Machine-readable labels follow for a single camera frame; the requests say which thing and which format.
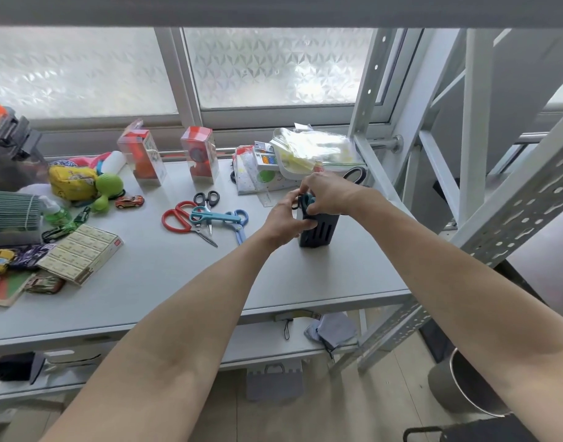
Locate green black toy car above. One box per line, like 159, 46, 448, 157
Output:
41, 206, 92, 245

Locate metal bucket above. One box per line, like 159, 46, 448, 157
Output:
427, 347, 513, 418

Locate purple toy car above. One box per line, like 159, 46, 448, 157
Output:
9, 243, 57, 273

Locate green hand sanitiser bottle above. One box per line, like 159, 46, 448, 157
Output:
38, 195, 74, 227

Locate teal handled scissors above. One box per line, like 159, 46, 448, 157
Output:
297, 192, 317, 219

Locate black bag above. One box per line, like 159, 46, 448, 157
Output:
0, 351, 37, 383

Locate cream staple box pack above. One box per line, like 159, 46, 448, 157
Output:
36, 223, 124, 287

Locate dark blue scissor holder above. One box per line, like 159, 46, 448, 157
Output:
298, 211, 341, 248

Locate white metal shelf frame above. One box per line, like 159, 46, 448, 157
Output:
0, 26, 563, 415

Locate light blue handled scissors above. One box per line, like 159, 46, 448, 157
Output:
189, 205, 243, 226

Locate white plastic bottle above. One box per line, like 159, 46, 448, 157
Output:
100, 150, 127, 176

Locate short orange toy box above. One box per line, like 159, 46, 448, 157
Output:
179, 126, 220, 184

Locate white plastic tray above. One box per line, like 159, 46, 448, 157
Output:
276, 158, 344, 188

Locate black chair frame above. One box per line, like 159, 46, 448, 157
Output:
402, 415, 542, 442

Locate clear plastic ruler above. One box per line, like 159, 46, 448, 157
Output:
258, 188, 291, 208

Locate person's left hand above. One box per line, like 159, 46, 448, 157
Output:
262, 188, 317, 252

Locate clear plastic bag bundle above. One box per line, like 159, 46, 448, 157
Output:
269, 125, 366, 173

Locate red green toy car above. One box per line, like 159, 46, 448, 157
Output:
22, 273, 66, 296

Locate colourful binder clip pack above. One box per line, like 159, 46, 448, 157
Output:
253, 141, 283, 173

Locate grey orange machine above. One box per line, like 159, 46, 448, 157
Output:
0, 98, 51, 193

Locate white dotted paper packet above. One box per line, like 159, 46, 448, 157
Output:
232, 144, 305, 196

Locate grey cloth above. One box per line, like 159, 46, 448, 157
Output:
303, 311, 359, 351

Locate red handled scissors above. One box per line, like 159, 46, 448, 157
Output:
161, 200, 218, 248

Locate person's left forearm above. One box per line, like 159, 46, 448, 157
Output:
39, 225, 293, 442

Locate yellow printed pouch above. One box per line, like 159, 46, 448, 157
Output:
48, 164, 100, 202

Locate tall orange toy box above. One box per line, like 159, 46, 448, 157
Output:
116, 118, 168, 188

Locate green ball toy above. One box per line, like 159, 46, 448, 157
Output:
89, 172, 126, 214

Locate red green picture book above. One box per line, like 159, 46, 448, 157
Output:
0, 270, 35, 309

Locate person's right hand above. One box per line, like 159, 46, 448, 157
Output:
300, 170, 373, 218

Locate frosted glass window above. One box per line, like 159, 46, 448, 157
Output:
0, 26, 422, 157

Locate yellow toy car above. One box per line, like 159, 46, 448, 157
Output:
0, 248, 18, 276

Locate small black handled scissors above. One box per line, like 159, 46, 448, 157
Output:
193, 190, 221, 236

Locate person's right forearm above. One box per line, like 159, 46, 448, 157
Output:
346, 188, 563, 442

